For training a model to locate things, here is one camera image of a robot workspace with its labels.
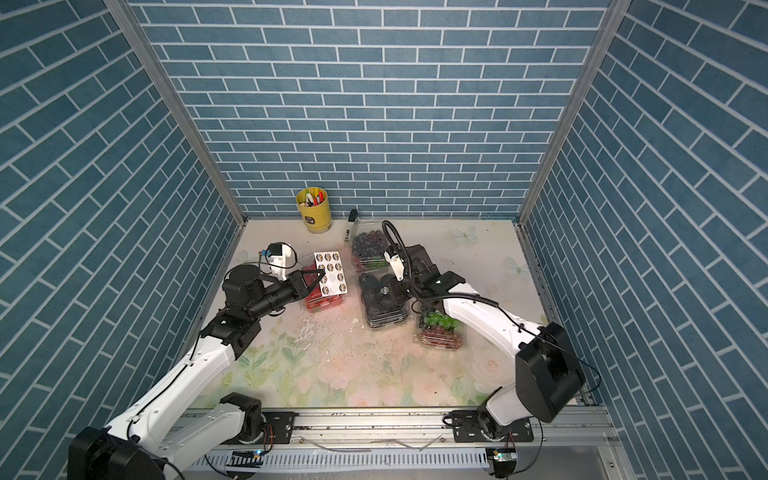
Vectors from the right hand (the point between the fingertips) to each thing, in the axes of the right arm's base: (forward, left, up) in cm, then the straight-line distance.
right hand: (394, 284), depth 85 cm
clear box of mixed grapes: (-8, -13, -9) cm, 18 cm away
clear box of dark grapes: (+19, +11, -6) cm, 23 cm away
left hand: (-6, +15, +11) cm, 20 cm away
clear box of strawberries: (-3, +24, -8) cm, 26 cm away
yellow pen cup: (+32, +32, 0) cm, 45 cm away
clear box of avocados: (0, +3, -8) cm, 9 cm away
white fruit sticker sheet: (-5, +15, +7) cm, 18 cm away
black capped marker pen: (+35, +20, -9) cm, 41 cm away
